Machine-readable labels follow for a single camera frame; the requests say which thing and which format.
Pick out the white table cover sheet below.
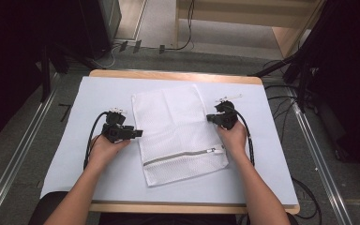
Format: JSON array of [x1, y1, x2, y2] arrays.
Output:
[[40, 76, 299, 206]]

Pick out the white mesh laundry bag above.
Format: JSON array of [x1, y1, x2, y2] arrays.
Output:
[[131, 83, 230, 188]]

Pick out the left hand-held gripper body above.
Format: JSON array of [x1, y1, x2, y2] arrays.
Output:
[[101, 107, 136, 144]]

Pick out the person's right hand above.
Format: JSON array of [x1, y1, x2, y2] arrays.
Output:
[[215, 120, 248, 158]]

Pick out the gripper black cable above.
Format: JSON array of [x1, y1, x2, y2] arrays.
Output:
[[82, 111, 110, 172], [231, 107, 256, 167]]

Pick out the black hanging cable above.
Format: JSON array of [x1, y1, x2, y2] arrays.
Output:
[[165, 0, 196, 52]]

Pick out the person's left hand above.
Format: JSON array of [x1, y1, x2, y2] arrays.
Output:
[[88, 134, 131, 170]]

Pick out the black metal stand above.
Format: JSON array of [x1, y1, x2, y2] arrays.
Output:
[[247, 51, 315, 113], [39, 45, 53, 103]]

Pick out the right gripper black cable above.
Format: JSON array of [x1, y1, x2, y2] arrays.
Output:
[[231, 107, 256, 167]]

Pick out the dark curtain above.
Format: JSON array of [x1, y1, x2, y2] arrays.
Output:
[[0, 0, 83, 149], [306, 0, 360, 186]]

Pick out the black cabinet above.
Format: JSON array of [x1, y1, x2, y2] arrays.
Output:
[[76, 0, 123, 61]]

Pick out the white floor cable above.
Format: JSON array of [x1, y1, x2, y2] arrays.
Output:
[[97, 43, 121, 69]]

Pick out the light wooden furniture frame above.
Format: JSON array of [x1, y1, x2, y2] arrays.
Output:
[[173, 0, 327, 59]]

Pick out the metal floor rail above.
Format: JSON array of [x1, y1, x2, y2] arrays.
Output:
[[284, 86, 354, 225], [0, 73, 61, 225]]

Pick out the black floor cable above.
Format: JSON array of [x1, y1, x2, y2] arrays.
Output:
[[262, 83, 298, 144], [290, 177, 323, 220]]

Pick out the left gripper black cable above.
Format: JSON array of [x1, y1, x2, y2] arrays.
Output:
[[82, 111, 110, 172]]

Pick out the wooden table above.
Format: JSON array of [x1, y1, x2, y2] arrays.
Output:
[[88, 68, 301, 216]]

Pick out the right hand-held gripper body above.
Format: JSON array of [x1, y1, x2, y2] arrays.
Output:
[[215, 94, 243, 130]]

